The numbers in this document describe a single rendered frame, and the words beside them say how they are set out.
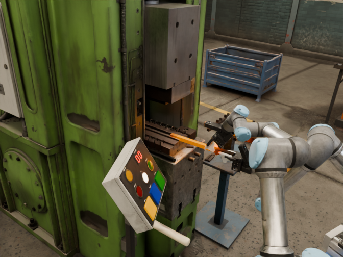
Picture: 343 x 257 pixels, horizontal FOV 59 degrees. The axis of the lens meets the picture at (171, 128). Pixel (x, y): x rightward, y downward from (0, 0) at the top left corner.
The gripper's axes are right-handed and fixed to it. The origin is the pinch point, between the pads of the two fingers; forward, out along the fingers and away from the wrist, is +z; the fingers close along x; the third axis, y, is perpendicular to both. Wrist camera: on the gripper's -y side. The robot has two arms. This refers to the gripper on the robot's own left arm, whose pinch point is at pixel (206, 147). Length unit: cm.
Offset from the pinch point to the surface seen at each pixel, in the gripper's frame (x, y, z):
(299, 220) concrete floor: 95, 95, 62
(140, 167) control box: -55, -11, -9
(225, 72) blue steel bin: 358, -99, 129
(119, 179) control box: -73, -10, -16
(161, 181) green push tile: -43.5, -1.2, 0.4
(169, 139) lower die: -4.8, -19.7, 12.4
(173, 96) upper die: -11.0, -30.7, -18.3
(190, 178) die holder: 4.5, 4.8, 32.9
